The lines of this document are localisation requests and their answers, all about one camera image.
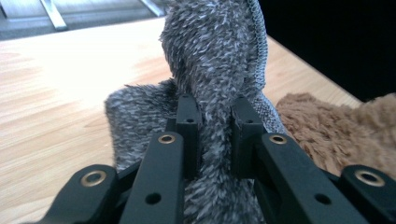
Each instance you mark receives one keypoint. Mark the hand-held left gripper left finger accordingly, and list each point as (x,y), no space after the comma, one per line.
(188,130)

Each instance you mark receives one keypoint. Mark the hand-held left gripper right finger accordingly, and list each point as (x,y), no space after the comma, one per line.
(246,133)

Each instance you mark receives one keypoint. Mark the brown teddy bear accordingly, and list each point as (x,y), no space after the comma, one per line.
(339,133)

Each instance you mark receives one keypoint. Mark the dark curtain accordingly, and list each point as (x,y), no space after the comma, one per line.
(336,40)

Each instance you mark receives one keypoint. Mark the white metal frame desk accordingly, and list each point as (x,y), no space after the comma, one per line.
(54,15)

